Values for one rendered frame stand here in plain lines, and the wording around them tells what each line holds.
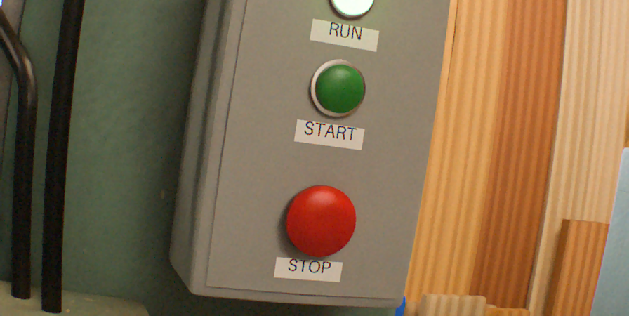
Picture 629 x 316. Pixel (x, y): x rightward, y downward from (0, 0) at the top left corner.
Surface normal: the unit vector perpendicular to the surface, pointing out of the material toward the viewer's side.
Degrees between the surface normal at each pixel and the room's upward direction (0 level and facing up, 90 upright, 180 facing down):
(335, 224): 90
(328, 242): 98
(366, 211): 90
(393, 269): 90
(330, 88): 90
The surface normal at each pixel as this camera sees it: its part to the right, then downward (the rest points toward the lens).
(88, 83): 0.33, 0.10
